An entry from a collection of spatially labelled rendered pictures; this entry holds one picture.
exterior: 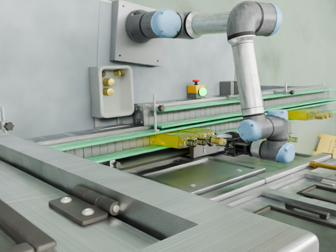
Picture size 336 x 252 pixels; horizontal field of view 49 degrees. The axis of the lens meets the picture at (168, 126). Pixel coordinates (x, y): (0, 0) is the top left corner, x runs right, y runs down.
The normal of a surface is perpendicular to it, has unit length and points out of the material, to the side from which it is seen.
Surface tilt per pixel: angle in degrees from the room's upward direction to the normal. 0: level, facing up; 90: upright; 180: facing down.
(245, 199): 0
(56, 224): 90
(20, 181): 90
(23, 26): 0
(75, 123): 0
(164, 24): 10
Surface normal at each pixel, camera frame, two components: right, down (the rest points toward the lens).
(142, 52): 0.63, 0.14
